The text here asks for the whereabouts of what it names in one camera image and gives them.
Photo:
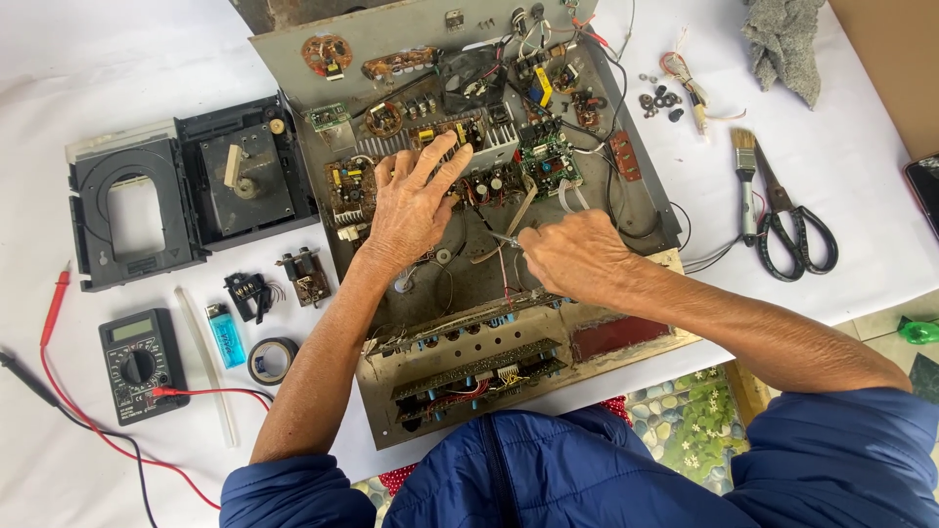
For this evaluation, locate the person's left hand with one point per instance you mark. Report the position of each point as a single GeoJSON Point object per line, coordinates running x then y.
{"type": "Point", "coordinates": [407, 220]}

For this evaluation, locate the person's right hand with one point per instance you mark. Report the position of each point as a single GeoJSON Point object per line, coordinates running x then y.
{"type": "Point", "coordinates": [583, 257]}

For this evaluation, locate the thin metal screwdriver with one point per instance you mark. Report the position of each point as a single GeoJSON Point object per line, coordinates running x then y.
{"type": "Point", "coordinates": [506, 239]}

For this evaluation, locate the green amplifier circuit board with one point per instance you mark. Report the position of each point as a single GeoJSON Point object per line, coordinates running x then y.
{"type": "Point", "coordinates": [549, 158]}

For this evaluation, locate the red terminal strip board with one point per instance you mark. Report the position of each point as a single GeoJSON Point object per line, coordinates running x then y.
{"type": "Point", "coordinates": [625, 155]}

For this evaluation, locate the long front panel circuit board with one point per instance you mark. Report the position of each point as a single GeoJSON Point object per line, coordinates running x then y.
{"type": "Point", "coordinates": [469, 317]}

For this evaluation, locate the small brown jack board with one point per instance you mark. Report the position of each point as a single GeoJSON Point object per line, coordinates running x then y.
{"type": "Point", "coordinates": [306, 277]}

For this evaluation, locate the grey metal amplifier chassis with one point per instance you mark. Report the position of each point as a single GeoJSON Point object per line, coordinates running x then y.
{"type": "Point", "coordinates": [484, 330]}

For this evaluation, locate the small green circuit board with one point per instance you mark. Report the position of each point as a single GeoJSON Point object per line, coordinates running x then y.
{"type": "Point", "coordinates": [328, 116]}

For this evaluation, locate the black cooling fan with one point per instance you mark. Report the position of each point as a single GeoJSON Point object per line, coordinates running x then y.
{"type": "Point", "coordinates": [471, 79]}

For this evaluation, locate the black disc drive mechanism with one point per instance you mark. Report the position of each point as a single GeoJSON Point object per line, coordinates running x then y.
{"type": "Point", "coordinates": [246, 172]}

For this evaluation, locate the pile of washers and nuts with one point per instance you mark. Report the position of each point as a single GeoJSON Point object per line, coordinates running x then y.
{"type": "Point", "coordinates": [660, 99]}

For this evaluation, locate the round brown circuit board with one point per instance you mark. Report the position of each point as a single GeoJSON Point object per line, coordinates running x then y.
{"type": "Point", "coordinates": [326, 55]}

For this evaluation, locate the floral pebble floor mat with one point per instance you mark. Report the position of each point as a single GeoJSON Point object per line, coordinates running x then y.
{"type": "Point", "coordinates": [689, 425]}

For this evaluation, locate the black electrical tape roll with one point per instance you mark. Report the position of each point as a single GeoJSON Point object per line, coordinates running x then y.
{"type": "Point", "coordinates": [260, 363]}

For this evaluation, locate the blue puffer jacket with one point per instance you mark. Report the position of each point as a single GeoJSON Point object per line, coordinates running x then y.
{"type": "Point", "coordinates": [587, 469]}

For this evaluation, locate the blue lighter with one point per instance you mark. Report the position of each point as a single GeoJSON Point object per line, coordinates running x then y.
{"type": "Point", "coordinates": [226, 337]}

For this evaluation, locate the clear glue stick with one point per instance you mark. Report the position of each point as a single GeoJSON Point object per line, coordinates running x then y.
{"type": "Point", "coordinates": [205, 367]}

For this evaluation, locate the grey cloth rag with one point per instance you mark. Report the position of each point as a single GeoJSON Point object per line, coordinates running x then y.
{"type": "Point", "coordinates": [785, 44]}

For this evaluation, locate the black digital multimeter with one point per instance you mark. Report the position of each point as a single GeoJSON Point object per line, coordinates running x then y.
{"type": "Point", "coordinates": [143, 367]}

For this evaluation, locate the white tablecloth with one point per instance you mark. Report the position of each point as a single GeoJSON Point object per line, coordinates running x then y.
{"type": "Point", "coordinates": [110, 73]}

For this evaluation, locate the green plastic bottle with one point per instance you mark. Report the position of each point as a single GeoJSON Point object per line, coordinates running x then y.
{"type": "Point", "coordinates": [921, 331]}

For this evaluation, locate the black phone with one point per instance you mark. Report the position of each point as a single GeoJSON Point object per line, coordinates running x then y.
{"type": "Point", "coordinates": [926, 191]}

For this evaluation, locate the red multimeter probe lead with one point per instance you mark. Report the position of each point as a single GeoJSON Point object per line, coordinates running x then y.
{"type": "Point", "coordinates": [55, 308]}

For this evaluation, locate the brown cardboard box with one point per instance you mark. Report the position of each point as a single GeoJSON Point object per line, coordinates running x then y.
{"type": "Point", "coordinates": [895, 66]}

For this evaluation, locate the black multimeter probe lead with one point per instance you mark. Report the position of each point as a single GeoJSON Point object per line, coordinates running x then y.
{"type": "Point", "coordinates": [29, 378]}

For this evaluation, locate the black plastic disc tray frame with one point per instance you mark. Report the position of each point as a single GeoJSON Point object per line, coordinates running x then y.
{"type": "Point", "coordinates": [132, 220]}

